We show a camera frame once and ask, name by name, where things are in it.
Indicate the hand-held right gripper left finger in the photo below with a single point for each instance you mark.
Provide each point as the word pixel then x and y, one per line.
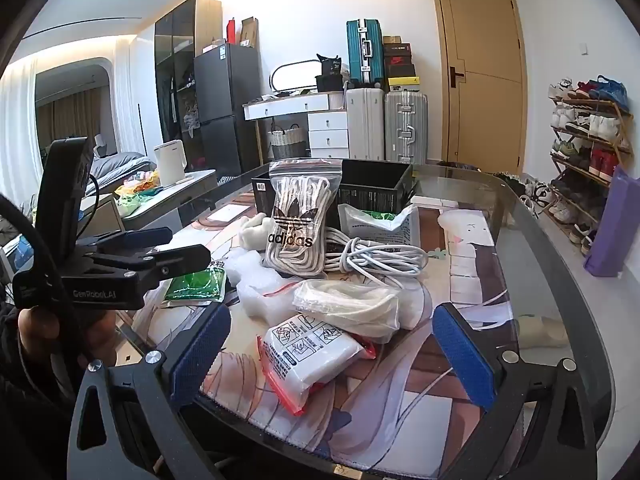
pixel 200 355

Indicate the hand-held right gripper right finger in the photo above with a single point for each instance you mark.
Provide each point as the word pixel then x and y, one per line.
pixel 462 355

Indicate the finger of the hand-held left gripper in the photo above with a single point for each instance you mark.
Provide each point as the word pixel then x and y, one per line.
pixel 150 236
pixel 185 258

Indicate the green packet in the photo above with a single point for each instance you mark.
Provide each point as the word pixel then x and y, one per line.
pixel 195 285

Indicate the white sock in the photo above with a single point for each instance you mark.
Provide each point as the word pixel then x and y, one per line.
pixel 256 232

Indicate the white foam roll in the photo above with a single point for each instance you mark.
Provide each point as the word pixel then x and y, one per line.
pixel 262 285

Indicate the white packet with red zip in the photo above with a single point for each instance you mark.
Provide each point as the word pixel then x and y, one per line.
pixel 305 355

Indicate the white bag with green contents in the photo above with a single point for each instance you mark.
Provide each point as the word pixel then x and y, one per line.
pixel 380 222

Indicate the black cardboard box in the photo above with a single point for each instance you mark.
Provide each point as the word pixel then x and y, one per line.
pixel 375 185

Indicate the person's left hand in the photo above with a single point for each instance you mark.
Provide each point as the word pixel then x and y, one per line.
pixel 32 327

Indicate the white side table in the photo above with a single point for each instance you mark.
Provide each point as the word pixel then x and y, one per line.
pixel 165 200

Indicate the colourful snack packets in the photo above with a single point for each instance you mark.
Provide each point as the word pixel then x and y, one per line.
pixel 137 185

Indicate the bed with grey bedding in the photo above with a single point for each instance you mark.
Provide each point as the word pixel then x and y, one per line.
pixel 120 167

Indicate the white electric kettle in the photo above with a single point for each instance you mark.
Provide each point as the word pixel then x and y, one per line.
pixel 170 162

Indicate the beige curtain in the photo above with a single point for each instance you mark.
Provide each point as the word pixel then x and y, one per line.
pixel 65 115

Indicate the clear bag of white laces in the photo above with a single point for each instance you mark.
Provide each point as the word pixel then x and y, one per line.
pixel 300 220

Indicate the printed desk mat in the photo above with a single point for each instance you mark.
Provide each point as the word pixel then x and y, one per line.
pixel 350 440

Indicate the black refrigerator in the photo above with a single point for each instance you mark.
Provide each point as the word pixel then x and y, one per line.
pixel 225 105

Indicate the woven basket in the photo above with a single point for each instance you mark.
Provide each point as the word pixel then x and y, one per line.
pixel 288 145

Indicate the dark glass wardrobe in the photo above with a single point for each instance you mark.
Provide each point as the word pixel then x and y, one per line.
pixel 172 60

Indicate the shoes on floor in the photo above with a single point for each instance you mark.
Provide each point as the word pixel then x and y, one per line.
pixel 525 190

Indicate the black trash bag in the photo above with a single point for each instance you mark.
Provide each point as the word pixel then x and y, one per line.
pixel 457 165

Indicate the white dresser with drawers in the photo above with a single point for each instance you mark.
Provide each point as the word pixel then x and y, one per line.
pixel 320 120

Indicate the purple paper bag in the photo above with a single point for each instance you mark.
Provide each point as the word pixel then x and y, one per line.
pixel 612 230

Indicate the oval mirror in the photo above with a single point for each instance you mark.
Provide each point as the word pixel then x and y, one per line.
pixel 295 76

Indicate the red box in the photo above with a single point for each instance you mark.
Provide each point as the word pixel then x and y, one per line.
pixel 231 32

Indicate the white suitcase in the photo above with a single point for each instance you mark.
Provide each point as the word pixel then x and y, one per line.
pixel 365 125

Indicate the brown cardboard box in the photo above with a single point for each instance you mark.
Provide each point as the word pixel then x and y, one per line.
pixel 250 32

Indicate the wooden shoe rack with shoes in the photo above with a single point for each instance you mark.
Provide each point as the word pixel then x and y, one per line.
pixel 585 160

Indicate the silver suitcase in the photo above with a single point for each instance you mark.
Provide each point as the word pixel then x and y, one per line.
pixel 406 127

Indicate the teal suitcase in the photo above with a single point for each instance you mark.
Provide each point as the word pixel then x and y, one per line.
pixel 364 55

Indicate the wooden door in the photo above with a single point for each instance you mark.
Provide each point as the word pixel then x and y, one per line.
pixel 482 75

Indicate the stack of shoe boxes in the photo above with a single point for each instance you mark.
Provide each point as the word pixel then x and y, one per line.
pixel 399 65

